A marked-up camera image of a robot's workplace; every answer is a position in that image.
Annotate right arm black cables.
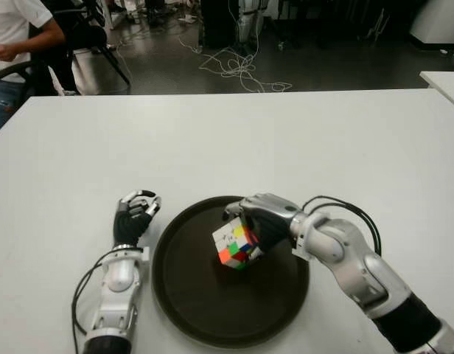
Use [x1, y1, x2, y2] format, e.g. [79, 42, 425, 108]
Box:
[302, 196, 383, 255]

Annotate dark brown round plate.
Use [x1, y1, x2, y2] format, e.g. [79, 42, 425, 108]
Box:
[152, 195, 311, 350]

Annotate tall black cabinet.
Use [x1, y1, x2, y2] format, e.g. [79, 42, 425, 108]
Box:
[200, 0, 242, 49]

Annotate black armrest office chair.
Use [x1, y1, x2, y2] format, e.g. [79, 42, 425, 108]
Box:
[0, 29, 80, 97]

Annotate left arm black cables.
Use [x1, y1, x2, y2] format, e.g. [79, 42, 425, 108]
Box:
[71, 254, 110, 354]

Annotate arm black cables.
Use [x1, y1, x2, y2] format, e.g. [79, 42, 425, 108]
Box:
[71, 254, 110, 354]
[302, 196, 383, 255]

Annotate white cabinet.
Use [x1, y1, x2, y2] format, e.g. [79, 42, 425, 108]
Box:
[409, 0, 454, 49]

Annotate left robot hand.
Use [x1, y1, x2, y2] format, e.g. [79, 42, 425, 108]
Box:
[113, 189, 163, 249]

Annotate black chair with splayed legs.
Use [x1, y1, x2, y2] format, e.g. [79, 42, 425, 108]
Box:
[52, 0, 133, 95]

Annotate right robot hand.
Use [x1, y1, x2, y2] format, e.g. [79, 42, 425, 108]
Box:
[222, 193, 305, 261]

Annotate person in white shirt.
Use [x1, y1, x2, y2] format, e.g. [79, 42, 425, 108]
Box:
[0, 0, 68, 136]

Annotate tangled white floor cable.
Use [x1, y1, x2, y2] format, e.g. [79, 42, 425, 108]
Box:
[178, 35, 294, 93]

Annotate neighbouring white table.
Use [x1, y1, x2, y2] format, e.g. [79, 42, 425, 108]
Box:
[420, 71, 454, 111]

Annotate multicoloured Rubik's cube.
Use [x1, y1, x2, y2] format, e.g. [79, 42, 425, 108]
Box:
[212, 217, 265, 271]

